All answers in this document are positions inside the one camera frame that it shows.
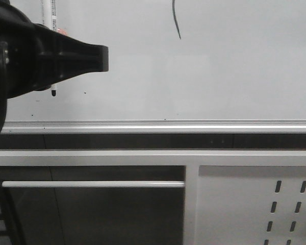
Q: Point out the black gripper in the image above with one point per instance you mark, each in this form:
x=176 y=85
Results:
x=35 y=57

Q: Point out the red round magnet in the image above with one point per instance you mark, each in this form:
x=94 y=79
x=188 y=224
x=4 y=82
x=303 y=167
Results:
x=62 y=32

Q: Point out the white whiteboard marker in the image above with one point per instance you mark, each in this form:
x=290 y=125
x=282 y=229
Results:
x=49 y=16

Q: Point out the white whiteboard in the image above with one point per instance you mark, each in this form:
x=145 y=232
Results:
x=181 y=60

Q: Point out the white horizontal rod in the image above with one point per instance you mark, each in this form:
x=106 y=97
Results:
x=93 y=184

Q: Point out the black striped rack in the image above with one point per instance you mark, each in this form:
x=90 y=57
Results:
x=8 y=228

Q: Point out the white perforated metal panel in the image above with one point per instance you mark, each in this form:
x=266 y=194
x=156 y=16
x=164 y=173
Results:
x=251 y=205

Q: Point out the aluminium whiteboard tray rail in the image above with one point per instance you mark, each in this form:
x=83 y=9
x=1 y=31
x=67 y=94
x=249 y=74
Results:
x=156 y=126

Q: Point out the white metal frame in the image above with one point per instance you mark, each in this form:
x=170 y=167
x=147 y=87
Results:
x=117 y=215

